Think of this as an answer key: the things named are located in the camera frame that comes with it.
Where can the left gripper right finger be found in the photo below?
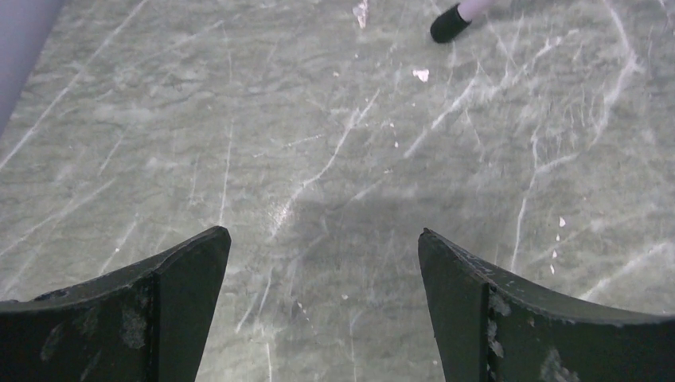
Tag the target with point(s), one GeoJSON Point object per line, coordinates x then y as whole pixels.
{"type": "Point", "coordinates": [492, 325]}

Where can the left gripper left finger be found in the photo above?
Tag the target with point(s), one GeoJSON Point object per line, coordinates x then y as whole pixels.
{"type": "Point", "coordinates": [148, 321]}

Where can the lilac music stand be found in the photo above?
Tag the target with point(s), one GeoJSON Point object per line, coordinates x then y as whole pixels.
{"type": "Point", "coordinates": [448, 25]}

